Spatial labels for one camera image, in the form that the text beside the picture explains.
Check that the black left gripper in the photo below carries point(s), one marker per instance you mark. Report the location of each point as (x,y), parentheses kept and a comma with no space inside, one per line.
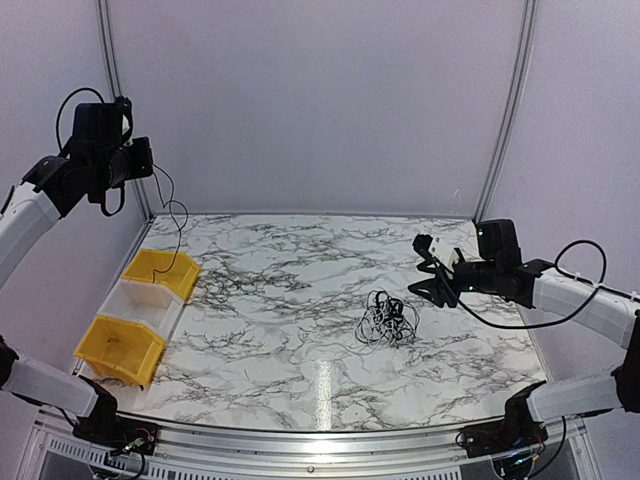
(142,164)

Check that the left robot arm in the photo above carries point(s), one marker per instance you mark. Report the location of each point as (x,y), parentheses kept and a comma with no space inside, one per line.
(101,154)

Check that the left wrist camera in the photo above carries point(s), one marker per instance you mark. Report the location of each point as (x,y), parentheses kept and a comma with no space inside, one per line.
(124,107)

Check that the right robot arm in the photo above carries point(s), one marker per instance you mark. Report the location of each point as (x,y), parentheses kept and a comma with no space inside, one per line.
(540,285)

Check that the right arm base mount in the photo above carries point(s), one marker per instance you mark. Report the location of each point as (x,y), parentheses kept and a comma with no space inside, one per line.
(517,429)

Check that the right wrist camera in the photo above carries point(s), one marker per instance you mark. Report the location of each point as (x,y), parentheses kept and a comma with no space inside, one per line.
(426,245)

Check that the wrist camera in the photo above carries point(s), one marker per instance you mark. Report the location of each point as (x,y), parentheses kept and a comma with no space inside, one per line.
(426,245)
(124,107)

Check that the white translucent plastic bin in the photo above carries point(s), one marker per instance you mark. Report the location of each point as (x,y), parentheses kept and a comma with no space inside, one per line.
(153,305)

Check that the yellow plastic bin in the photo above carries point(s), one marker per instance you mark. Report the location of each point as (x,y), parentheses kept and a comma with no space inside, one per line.
(175,270)
(120,349)

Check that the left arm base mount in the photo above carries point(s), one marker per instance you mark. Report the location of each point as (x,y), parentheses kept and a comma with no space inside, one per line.
(105,427)

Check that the aluminium front rail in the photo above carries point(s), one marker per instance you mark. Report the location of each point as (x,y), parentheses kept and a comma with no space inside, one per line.
(183,451)

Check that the far yellow plastic bin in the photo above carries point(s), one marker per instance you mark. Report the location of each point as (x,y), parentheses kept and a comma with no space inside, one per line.
(175,270)

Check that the near yellow plastic bin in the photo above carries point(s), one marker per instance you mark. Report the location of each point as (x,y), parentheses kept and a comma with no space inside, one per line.
(120,349)

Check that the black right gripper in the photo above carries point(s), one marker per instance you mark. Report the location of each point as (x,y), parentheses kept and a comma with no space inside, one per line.
(438,286)

